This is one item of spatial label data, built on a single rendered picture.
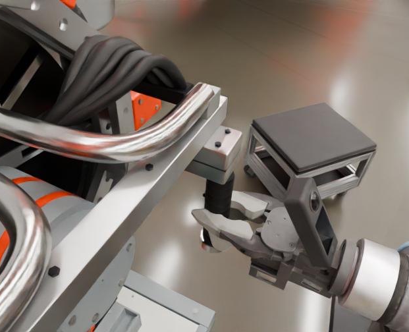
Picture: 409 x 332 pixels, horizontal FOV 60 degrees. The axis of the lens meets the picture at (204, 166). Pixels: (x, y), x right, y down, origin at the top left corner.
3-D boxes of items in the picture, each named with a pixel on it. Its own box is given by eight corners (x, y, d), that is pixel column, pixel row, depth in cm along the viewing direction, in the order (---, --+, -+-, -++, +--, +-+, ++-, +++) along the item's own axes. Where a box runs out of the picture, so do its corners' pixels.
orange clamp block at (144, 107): (101, 120, 65) (130, 98, 71) (137, 134, 63) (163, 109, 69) (95, 87, 60) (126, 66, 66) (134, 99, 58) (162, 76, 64)
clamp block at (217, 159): (178, 140, 48) (178, 108, 45) (240, 162, 45) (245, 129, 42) (159, 162, 45) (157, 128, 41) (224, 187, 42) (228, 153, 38)
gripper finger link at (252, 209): (201, 215, 55) (253, 244, 51) (203, 188, 51) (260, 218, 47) (212, 203, 57) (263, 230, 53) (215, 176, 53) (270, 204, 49)
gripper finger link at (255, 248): (215, 247, 45) (283, 267, 43) (216, 240, 44) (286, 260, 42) (225, 219, 49) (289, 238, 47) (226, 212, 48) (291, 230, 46)
